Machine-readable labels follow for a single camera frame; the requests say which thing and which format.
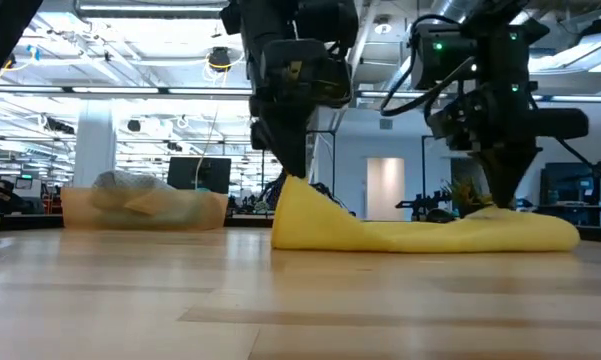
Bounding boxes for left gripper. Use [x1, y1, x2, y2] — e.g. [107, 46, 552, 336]
[248, 37, 355, 180]

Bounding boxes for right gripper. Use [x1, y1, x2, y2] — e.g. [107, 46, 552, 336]
[426, 88, 591, 210]

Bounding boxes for yellow microfiber towel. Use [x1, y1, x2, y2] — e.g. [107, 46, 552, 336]
[270, 174, 582, 254]

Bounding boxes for grey waffle microfiber towel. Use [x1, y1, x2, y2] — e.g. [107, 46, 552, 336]
[89, 169, 181, 214]

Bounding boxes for small potted green plant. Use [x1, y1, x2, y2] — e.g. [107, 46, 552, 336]
[442, 175, 496, 220]

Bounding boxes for dark wide monitor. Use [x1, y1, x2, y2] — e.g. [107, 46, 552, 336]
[538, 160, 601, 207]

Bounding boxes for black metal rack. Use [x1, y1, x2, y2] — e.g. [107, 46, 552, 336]
[419, 133, 456, 221]

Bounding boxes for black robot equipment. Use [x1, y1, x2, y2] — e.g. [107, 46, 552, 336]
[394, 192, 454, 224]

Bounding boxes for black computer monitor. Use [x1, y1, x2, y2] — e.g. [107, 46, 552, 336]
[165, 156, 233, 196]

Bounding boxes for white building column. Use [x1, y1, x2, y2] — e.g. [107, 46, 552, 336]
[73, 98, 118, 189]

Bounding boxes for wooden tray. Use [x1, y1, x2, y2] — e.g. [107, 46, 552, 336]
[59, 185, 230, 233]

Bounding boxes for black desk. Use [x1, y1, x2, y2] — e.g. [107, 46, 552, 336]
[0, 212, 64, 232]

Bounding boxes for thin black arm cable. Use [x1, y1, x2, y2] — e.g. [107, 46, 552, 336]
[553, 137, 601, 189]

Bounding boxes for black right camera cable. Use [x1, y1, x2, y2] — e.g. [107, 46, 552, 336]
[379, 13, 477, 118]

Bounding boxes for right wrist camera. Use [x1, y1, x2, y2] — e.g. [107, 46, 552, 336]
[410, 23, 479, 92]

